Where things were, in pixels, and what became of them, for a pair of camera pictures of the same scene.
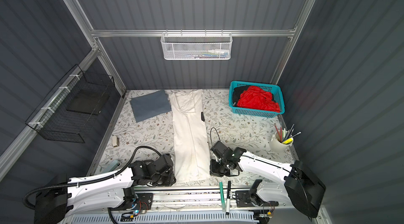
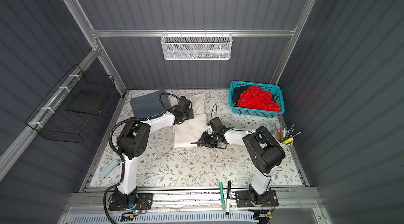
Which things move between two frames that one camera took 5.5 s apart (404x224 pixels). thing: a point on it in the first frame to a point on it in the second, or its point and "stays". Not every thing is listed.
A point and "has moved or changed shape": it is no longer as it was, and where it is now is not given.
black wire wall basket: [68, 111] stays
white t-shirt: [191, 147] has moved or changed shape
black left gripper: [171, 180] to [189, 110]
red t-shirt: [256, 97] stays
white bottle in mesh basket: [223, 52] stays
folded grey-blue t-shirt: [147, 106] stays
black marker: [228, 201] stays
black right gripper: [213, 170] to [205, 141]
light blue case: [111, 165] stays
